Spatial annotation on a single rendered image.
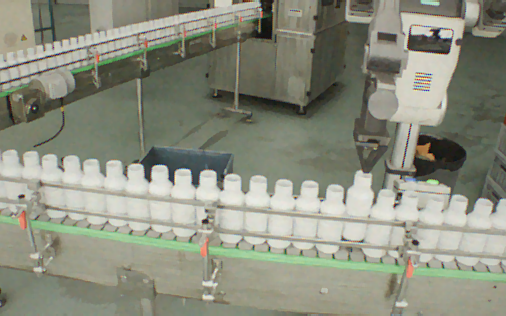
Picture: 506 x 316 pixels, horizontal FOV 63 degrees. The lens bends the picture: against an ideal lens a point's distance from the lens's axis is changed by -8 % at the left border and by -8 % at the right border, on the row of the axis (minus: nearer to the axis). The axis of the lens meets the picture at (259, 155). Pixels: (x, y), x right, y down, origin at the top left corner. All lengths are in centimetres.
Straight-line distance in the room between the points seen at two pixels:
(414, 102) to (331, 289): 73
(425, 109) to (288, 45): 320
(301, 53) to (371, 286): 370
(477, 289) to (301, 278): 43
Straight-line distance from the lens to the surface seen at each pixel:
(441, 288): 115
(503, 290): 120
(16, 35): 520
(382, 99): 83
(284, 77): 473
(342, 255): 108
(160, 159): 171
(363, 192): 100
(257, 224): 104
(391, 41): 90
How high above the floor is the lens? 165
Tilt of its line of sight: 26 degrees down
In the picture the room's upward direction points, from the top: 3 degrees clockwise
